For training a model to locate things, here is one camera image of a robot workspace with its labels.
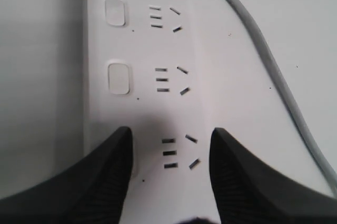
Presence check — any grey power cable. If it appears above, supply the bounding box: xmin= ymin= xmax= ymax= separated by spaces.
xmin=199 ymin=0 xmax=337 ymax=196

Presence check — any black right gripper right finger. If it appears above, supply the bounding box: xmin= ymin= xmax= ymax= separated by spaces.
xmin=210 ymin=128 xmax=336 ymax=223

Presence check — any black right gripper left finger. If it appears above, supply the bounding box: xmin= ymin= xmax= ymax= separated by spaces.
xmin=1 ymin=127 xmax=133 ymax=223

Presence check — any white five-socket power strip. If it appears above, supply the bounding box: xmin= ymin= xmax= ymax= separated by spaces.
xmin=86 ymin=0 xmax=220 ymax=223

